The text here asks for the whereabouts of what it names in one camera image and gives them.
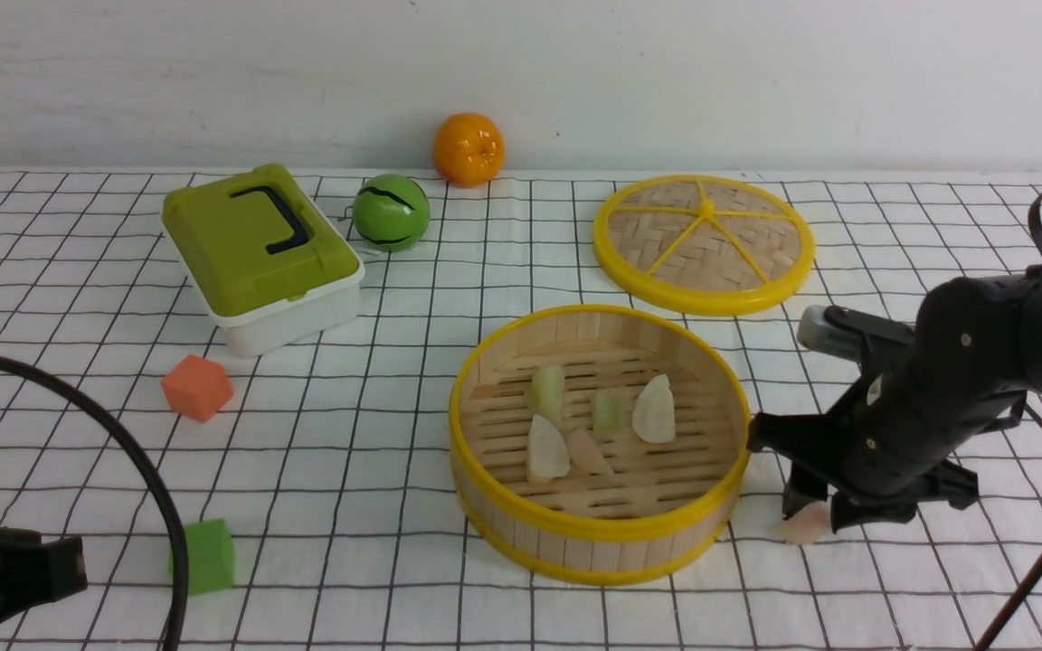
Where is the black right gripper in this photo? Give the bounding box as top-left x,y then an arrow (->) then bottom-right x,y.
747,342 -> 1027,534

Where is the pink dumpling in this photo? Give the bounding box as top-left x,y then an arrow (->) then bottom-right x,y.
565,428 -> 613,476
774,502 -> 832,545

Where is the white dumpling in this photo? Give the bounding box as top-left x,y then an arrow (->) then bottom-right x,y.
526,414 -> 571,485
631,374 -> 677,444

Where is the pale green dumpling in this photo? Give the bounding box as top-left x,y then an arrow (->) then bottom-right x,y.
592,389 -> 624,441
526,365 -> 565,429

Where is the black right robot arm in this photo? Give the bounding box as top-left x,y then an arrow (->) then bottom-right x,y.
748,275 -> 1042,531

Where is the bamboo steamer tray yellow rim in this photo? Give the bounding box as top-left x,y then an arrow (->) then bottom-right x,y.
448,305 -> 750,586

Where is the woven bamboo steamer lid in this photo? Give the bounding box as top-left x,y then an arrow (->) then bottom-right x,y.
592,175 -> 816,317

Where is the green foam cube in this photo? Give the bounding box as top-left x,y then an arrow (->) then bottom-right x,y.
168,518 -> 235,597

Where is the orange foam cube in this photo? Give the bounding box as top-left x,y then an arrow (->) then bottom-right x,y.
160,354 -> 234,423

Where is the green lid white box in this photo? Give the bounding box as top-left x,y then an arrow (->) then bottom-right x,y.
162,164 -> 365,358

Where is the white black grid tablecloth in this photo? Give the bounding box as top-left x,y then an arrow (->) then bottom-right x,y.
0,168 -> 1042,650

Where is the toy orange fruit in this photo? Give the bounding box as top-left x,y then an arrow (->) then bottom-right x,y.
431,112 -> 506,187

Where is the green toy ball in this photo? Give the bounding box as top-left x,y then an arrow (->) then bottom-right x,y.
352,174 -> 431,252

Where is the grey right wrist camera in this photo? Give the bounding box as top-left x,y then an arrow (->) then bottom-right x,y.
795,305 -> 914,364

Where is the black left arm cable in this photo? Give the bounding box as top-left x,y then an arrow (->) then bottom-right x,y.
0,349 -> 190,651

